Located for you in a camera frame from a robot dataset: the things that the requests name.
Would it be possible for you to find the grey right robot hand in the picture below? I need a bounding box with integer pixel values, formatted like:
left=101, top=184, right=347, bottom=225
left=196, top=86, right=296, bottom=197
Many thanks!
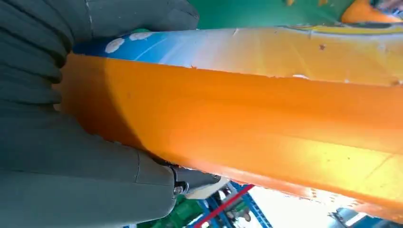
left=0, top=0, right=230, bottom=228

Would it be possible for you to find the blue metal rack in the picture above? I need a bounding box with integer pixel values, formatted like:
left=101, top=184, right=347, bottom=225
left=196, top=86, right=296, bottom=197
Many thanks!
left=187, top=181, right=273, bottom=228

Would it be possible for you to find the green mat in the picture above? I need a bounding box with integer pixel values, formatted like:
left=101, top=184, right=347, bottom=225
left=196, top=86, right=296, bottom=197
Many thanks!
left=188, top=0, right=357, bottom=31

